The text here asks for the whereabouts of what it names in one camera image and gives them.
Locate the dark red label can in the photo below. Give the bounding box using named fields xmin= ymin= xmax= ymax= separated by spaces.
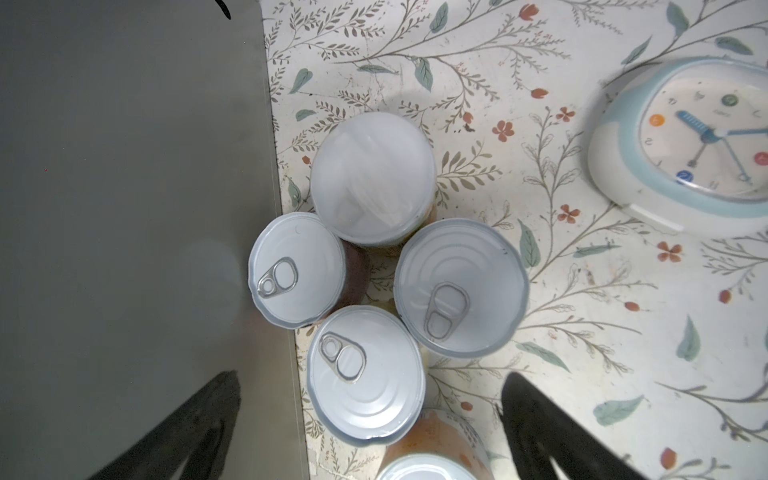
xmin=248 ymin=212 xmax=371 ymax=330

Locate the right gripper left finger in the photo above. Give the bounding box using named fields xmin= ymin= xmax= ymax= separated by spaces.
xmin=92 ymin=370 xmax=241 ymax=479

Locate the silver top can right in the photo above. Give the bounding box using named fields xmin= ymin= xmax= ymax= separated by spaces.
xmin=393 ymin=218 xmax=530 ymax=359

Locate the yellow label can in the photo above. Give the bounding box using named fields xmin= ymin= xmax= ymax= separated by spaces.
xmin=307 ymin=305 xmax=426 ymax=448

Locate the beige metal cabinet counter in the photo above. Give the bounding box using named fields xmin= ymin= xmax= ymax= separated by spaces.
xmin=1 ymin=1 xmax=309 ymax=479

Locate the orange label can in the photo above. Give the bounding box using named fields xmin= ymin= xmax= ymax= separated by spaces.
xmin=376 ymin=408 xmax=494 ymax=479

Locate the plastic lid tall can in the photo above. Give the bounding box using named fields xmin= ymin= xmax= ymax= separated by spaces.
xmin=310 ymin=112 xmax=437 ymax=248

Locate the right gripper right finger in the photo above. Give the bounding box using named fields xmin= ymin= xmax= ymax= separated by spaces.
xmin=500 ymin=373 xmax=643 ymax=479

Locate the white teal alarm clock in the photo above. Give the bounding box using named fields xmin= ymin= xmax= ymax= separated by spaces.
xmin=587 ymin=57 xmax=767 ymax=239

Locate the floral table mat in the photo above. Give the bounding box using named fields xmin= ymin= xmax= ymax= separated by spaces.
xmin=261 ymin=1 xmax=767 ymax=479

